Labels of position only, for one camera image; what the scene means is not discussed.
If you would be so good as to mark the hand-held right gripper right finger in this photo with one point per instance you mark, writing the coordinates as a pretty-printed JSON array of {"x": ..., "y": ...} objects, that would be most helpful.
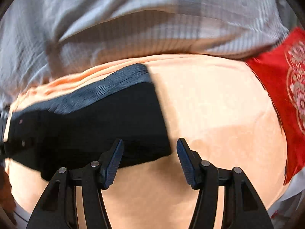
[{"x": 187, "y": 164}]

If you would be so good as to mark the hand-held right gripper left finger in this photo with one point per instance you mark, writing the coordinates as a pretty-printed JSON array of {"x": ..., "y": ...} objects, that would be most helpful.
[{"x": 112, "y": 164}]

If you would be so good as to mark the black pants with blue sides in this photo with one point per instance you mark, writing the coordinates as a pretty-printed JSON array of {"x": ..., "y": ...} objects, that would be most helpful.
[{"x": 95, "y": 124}]

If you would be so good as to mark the peach blanket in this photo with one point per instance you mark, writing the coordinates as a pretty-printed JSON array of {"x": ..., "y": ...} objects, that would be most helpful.
[{"x": 214, "y": 124}]

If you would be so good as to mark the reddish brown object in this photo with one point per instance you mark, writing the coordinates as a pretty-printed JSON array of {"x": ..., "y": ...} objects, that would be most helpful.
[{"x": 6, "y": 195}]

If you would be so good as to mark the red embroidered cushion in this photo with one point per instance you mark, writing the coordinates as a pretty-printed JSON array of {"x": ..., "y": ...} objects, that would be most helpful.
[{"x": 274, "y": 88}]

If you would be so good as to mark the grey striped duvet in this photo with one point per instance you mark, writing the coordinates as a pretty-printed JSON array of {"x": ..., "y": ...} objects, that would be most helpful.
[{"x": 119, "y": 28}]

